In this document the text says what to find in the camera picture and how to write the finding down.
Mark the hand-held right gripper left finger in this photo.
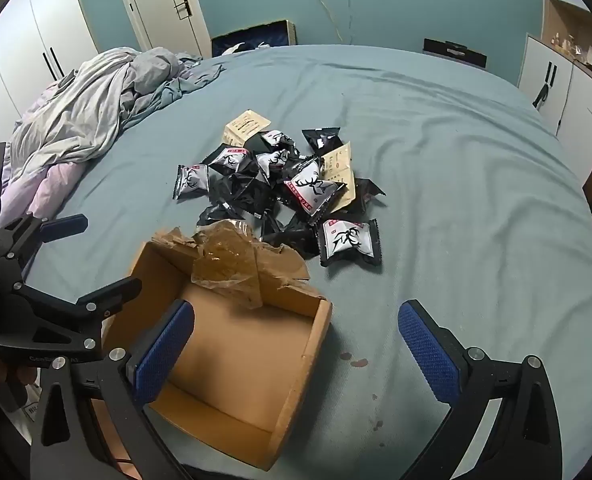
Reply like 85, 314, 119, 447
30, 299, 197, 480

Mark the white door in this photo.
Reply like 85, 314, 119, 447
110, 0, 213, 59

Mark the beige snack packet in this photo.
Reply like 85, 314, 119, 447
223, 109, 271, 149
320, 142, 357, 211

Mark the white wardrobe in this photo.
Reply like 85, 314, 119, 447
0, 0, 101, 147

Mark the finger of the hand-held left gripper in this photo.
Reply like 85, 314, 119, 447
13, 276, 143, 362
0, 213, 88, 283

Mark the bed with teal sheet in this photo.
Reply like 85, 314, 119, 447
23, 44, 592, 480

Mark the crumpled grey blanket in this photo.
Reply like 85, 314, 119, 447
0, 46, 227, 221

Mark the black bag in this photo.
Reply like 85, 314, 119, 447
422, 38, 488, 68

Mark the pile of black snack packets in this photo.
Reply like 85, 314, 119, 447
172, 127, 384, 267

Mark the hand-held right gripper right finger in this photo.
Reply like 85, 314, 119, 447
397, 299, 563, 480

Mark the white cabinet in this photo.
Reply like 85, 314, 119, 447
517, 32, 592, 162

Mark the person's left hand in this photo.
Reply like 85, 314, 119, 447
0, 352, 39, 402

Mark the yellowish cable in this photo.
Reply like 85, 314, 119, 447
310, 0, 345, 44

